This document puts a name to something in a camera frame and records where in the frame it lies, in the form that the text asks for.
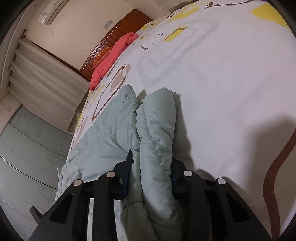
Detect grey wall switch plate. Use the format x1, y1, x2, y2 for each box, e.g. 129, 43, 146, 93
103, 20, 113, 30

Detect white wall air conditioner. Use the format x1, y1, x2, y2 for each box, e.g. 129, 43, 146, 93
38, 0, 69, 25

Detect orange patterned cushion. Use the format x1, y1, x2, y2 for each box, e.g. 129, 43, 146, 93
92, 46, 112, 69

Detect light green quilted down coat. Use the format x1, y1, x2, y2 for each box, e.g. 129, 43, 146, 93
56, 85, 182, 240

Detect patterned white bed sheet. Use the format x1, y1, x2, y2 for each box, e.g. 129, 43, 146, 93
69, 1, 295, 240

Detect red pillow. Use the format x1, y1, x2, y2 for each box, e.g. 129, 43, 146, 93
89, 32, 139, 91

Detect wooden headboard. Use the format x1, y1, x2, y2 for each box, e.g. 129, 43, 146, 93
79, 9, 152, 81

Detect frosted glass wardrobe doors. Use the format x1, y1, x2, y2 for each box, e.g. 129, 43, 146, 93
1, 107, 72, 240

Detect cream striped curtain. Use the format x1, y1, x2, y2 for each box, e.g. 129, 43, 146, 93
8, 38, 89, 131

